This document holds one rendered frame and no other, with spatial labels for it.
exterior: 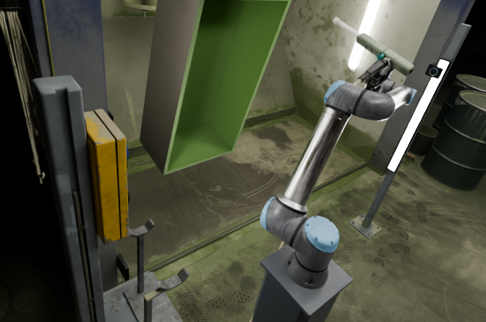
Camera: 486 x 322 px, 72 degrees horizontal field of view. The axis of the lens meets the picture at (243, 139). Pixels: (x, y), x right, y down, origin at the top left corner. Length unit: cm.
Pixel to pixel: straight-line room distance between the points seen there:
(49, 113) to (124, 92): 248
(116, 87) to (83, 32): 196
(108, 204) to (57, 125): 19
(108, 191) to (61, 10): 57
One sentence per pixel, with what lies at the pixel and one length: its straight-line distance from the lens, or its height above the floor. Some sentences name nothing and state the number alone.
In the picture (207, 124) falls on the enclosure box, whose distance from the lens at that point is 273.
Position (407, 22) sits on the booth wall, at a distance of 337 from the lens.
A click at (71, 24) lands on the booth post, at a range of 109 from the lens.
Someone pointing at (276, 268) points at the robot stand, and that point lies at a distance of 162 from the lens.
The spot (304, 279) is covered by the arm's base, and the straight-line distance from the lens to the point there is 157.
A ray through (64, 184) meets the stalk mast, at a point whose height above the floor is 146.
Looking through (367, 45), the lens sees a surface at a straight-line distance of 179.
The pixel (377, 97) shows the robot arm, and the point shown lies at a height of 142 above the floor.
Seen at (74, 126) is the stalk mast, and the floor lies 157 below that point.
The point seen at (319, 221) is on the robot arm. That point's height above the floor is 91.
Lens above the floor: 189
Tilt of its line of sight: 32 degrees down
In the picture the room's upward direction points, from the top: 11 degrees clockwise
